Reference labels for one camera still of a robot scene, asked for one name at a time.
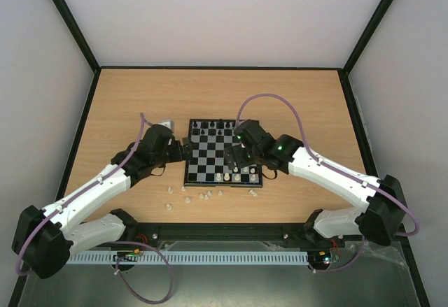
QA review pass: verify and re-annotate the black aluminium frame rail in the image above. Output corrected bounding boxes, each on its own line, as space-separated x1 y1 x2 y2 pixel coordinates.
134 223 361 248

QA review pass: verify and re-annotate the black and silver chessboard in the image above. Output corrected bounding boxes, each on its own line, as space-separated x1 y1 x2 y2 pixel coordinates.
183 119 263 188

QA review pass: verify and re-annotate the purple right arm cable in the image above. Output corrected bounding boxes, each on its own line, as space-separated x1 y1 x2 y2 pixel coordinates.
234 93 420 273

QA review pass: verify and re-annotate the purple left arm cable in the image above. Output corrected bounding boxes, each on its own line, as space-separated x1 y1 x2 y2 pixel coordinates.
14 113 174 303

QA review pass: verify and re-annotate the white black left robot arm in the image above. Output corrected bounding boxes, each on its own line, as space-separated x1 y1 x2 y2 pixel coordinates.
12 122 192 279

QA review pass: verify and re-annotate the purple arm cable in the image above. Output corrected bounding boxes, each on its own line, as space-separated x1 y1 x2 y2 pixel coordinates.
14 113 174 303
234 93 420 273

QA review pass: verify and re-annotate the light blue slotted cable duct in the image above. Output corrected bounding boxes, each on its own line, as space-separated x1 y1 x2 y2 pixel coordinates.
67 250 309 266

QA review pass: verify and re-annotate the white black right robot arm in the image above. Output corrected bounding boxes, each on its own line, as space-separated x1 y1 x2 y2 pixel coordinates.
224 120 405 246

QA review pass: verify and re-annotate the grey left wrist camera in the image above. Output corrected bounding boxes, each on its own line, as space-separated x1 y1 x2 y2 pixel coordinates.
160 120 174 131

